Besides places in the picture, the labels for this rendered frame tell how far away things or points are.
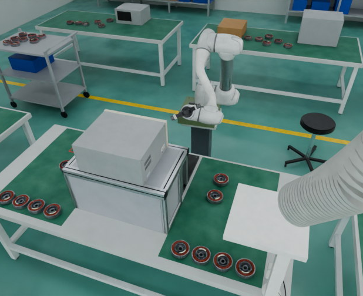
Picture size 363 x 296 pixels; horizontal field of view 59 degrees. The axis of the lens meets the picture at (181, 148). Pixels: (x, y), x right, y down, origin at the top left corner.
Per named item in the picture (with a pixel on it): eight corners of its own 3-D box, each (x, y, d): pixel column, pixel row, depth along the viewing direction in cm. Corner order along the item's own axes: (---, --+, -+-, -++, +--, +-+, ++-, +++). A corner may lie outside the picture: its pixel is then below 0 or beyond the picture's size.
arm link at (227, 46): (216, 93, 297) (239, 96, 292) (212, 107, 290) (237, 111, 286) (217, 27, 229) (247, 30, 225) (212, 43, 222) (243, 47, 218)
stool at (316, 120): (287, 143, 386) (297, 104, 350) (330, 151, 373) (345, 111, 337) (282, 173, 347) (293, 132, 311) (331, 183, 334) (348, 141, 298)
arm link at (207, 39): (194, 45, 226) (213, 47, 223) (200, 23, 230) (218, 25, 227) (196, 55, 238) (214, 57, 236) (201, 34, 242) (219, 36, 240)
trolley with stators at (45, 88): (38, 88, 505) (16, 23, 441) (93, 97, 478) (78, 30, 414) (11, 107, 462) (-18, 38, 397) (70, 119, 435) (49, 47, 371)
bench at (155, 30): (77, 50, 621) (67, 9, 573) (183, 64, 562) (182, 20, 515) (47, 69, 556) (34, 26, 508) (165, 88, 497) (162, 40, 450)
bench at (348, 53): (205, 67, 552) (207, 23, 504) (342, 85, 493) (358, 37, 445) (189, 91, 487) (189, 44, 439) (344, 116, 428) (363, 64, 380)
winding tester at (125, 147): (110, 133, 222) (105, 108, 209) (168, 145, 211) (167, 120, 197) (79, 170, 194) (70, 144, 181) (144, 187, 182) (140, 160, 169)
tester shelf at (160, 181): (99, 133, 230) (98, 128, 227) (189, 152, 212) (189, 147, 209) (63, 174, 198) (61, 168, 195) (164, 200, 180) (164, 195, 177)
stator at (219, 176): (214, 175, 240) (214, 171, 238) (229, 177, 238) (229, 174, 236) (212, 185, 232) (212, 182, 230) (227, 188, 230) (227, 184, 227)
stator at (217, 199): (203, 196, 224) (204, 192, 222) (217, 190, 228) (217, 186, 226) (212, 207, 217) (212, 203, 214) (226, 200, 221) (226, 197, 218)
